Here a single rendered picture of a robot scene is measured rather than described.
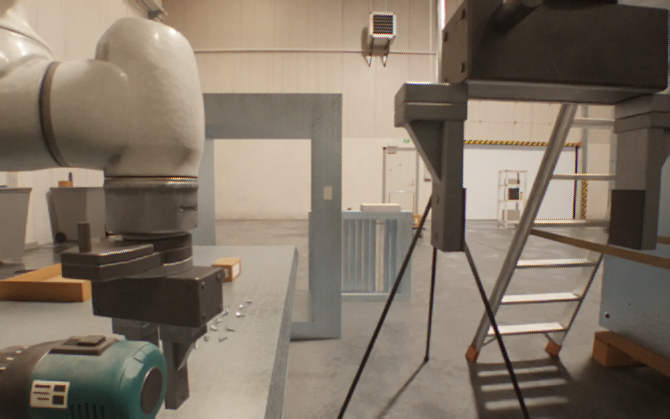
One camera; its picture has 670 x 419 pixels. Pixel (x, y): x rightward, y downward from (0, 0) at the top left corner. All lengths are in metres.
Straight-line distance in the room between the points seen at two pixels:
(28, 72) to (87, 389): 0.26
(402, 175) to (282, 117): 8.19
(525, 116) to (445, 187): 11.55
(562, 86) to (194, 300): 0.34
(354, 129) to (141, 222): 9.79
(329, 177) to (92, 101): 1.81
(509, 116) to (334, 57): 5.58
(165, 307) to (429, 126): 0.29
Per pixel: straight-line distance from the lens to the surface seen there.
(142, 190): 0.34
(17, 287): 1.34
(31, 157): 0.39
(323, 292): 2.18
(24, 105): 0.37
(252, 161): 10.12
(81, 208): 6.94
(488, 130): 11.10
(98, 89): 0.35
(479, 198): 11.10
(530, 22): 0.24
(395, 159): 10.10
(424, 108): 0.21
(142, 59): 0.36
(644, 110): 0.29
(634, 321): 2.39
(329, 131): 2.10
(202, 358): 0.75
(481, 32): 0.22
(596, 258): 2.04
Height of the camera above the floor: 0.99
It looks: 4 degrees down
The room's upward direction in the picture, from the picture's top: straight up
